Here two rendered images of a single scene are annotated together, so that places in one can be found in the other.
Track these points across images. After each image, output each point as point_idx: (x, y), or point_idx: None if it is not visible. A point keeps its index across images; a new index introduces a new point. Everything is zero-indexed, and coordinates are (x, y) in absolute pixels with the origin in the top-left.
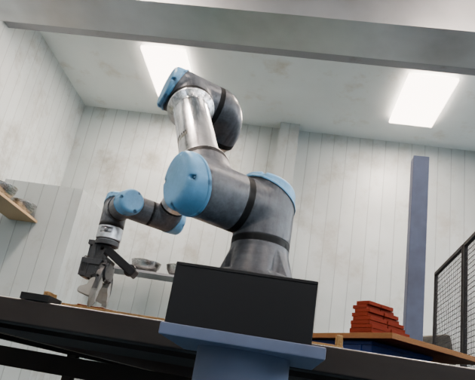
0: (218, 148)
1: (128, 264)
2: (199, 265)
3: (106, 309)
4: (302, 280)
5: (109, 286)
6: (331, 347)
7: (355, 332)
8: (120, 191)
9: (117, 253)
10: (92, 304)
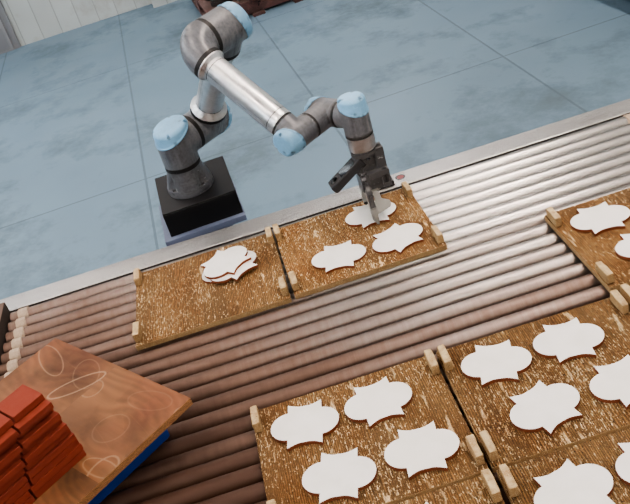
0: (194, 96)
1: (334, 175)
2: (211, 159)
3: (353, 211)
4: (161, 176)
5: (366, 197)
6: (149, 252)
7: (93, 355)
8: (342, 94)
9: (346, 162)
10: (365, 204)
